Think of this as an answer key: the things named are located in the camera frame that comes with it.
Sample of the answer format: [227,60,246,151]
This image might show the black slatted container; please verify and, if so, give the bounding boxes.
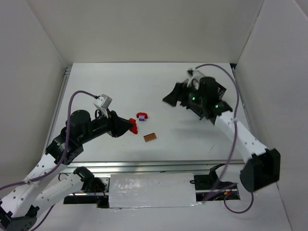
[186,77,227,120]

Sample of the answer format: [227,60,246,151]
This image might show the red rectangular lego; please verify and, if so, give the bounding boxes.
[129,118,138,135]

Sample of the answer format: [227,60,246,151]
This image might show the brown flat lego plate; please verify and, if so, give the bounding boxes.
[143,133,157,142]

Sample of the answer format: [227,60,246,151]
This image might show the red arch purple lego stack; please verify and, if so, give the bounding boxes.
[136,112,148,121]

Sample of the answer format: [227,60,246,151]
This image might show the aluminium front rail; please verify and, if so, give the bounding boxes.
[43,160,244,175]

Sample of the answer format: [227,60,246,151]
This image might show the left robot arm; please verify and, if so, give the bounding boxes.
[0,110,134,231]

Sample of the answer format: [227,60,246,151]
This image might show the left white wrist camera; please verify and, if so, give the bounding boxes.
[93,94,113,114]

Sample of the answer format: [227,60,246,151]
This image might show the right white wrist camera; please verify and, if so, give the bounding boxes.
[187,68,204,90]

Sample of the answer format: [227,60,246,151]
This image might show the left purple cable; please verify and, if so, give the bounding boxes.
[0,90,99,231]

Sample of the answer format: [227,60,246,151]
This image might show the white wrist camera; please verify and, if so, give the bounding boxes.
[93,94,113,114]
[187,68,204,90]

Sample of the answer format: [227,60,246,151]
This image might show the white tape panel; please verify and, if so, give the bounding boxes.
[109,173,197,208]

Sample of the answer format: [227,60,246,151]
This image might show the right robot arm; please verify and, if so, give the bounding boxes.
[163,77,281,193]

